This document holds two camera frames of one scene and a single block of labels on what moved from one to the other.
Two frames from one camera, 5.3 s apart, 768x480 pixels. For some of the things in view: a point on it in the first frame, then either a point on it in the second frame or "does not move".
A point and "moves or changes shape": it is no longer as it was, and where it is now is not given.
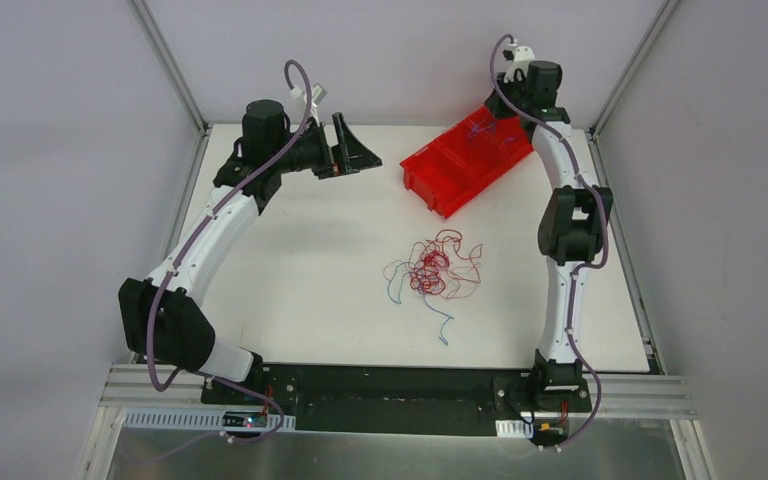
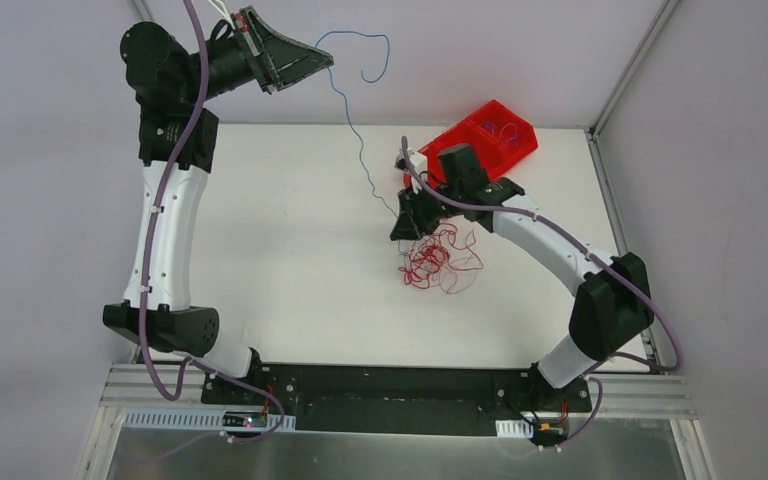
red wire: (436, 266) moves or changes shape
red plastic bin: (450, 168) does not move
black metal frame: (397, 399) does not move
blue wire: (424, 299) -> (348, 112)
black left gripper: (331, 152) -> (259, 61)
